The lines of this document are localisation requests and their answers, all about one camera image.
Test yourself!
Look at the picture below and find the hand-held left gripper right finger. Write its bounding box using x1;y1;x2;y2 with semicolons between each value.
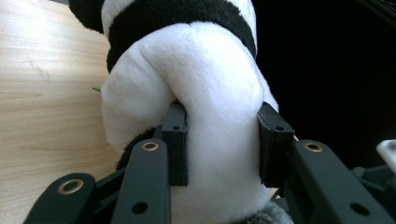
257;101;296;189

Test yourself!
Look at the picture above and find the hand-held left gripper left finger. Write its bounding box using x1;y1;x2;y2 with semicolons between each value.
161;100;191;188

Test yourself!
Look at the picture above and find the grey furry cloth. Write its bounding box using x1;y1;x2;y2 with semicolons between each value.
230;203;295;224

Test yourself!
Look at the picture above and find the panda plush toy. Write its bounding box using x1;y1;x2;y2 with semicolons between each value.
68;0;280;224

